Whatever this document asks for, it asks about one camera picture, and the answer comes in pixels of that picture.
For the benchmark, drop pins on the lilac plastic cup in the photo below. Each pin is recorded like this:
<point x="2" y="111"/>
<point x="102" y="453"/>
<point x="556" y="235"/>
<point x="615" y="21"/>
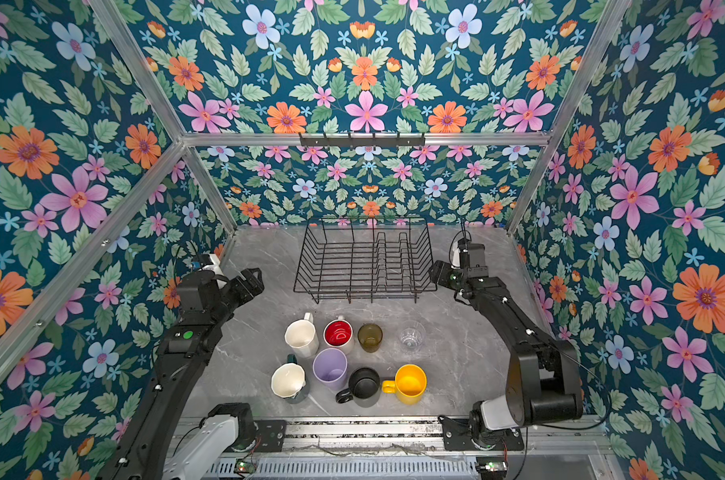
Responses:
<point x="330" y="367"/>

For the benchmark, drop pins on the red interior white mug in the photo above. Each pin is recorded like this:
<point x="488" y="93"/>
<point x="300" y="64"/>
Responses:
<point x="339" y="334"/>

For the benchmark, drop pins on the white faceted mug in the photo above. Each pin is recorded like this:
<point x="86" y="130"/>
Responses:
<point x="302" y="337"/>

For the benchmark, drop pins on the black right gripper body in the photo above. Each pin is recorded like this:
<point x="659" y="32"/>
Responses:
<point x="450" y="277"/>

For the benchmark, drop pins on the olive green glass cup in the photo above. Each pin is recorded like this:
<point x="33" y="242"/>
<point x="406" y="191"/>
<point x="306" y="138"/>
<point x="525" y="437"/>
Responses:
<point x="370" y="337"/>

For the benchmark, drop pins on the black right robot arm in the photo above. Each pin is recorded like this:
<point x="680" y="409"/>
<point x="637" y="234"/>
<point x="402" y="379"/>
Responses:
<point x="543" y="384"/>

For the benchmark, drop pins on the clear glass cup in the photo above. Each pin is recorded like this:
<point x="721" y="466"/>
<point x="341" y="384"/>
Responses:
<point x="412" y="337"/>

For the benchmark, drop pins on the green mug cream interior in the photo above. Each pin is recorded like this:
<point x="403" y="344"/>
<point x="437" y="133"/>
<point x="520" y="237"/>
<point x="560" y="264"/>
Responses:
<point x="289" y="382"/>

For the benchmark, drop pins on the aluminium front rail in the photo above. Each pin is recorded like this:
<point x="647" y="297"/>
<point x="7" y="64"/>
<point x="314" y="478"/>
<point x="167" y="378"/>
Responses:
<point x="422" y="435"/>

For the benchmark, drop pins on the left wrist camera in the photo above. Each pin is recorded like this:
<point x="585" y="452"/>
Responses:
<point x="210" y="262"/>

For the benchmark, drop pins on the black wire dish rack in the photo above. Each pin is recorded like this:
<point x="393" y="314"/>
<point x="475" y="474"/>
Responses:
<point x="346" y="259"/>

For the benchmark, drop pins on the black hook rail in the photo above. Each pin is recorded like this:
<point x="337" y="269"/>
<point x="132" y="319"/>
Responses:
<point x="349" y="140"/>

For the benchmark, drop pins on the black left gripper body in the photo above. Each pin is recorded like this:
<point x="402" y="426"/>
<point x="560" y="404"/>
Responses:
<point x="235" y="293"/>

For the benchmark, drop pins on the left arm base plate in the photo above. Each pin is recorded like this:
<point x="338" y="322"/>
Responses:
<point x="265" y="436"/>

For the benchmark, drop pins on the black mug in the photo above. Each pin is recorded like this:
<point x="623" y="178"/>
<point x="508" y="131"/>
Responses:
<point x="364" y="388"/>

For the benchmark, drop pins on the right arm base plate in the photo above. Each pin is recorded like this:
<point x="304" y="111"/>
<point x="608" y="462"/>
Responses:
<point x="466" y="434"/>

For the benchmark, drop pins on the yellow mug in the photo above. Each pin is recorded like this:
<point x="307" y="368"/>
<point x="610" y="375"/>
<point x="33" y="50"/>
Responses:
<point x="409" y="385"/>

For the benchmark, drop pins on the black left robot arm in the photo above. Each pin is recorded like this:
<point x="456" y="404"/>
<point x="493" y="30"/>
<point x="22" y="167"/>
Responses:
<point x="207" y="302"/>

